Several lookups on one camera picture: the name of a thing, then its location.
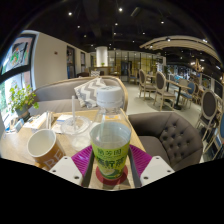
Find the group of ceiling lights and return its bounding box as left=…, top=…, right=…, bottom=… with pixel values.
left=66, top=6, right=208, bottom=44

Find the grey white chevron cushion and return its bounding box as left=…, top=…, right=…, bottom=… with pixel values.
left=73, top=77, right=108, bottom=109

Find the white orange paper box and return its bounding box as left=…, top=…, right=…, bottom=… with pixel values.
left=22, top=111, right=51, bottom=131

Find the green potted plant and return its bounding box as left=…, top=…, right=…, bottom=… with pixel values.
left=8, top=84, right=40, bottom=123

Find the group of dining chairs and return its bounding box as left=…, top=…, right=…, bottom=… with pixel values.
left=128, top=68, right=224, bottom=158

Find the clear plastic cup with straw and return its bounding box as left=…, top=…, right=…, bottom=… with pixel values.
left=60, top=95, right=93, bottom=151

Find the tan ceramic mug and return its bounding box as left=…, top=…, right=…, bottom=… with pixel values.
left=26, top=128, right=67, bottom=171

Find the large window with decals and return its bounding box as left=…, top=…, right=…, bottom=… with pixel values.
left=0, top=33, right=37, bottom=129

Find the grey curved sofa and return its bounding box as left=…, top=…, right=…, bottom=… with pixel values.
left=28, top=75, right=129, bottom=116

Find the white round column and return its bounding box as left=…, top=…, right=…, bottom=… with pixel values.
left=95, top=46, right=109, bottom=67

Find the grey tufted armchair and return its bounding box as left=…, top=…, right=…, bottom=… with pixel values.
left=128, top=111, right=204, bottom=172

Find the white leaflet stack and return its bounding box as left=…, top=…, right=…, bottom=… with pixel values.
left=53, top=114, right=73, bottom=134

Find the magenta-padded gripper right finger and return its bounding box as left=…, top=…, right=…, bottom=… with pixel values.
left=128, top=144, right=176, bottom=188

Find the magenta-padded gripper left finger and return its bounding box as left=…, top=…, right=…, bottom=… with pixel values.
left=49, top=144, right=95, bottom=188

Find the green-labelled clear drink bottle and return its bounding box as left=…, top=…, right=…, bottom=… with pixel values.
left=89, top=85, right=133, bottom=181

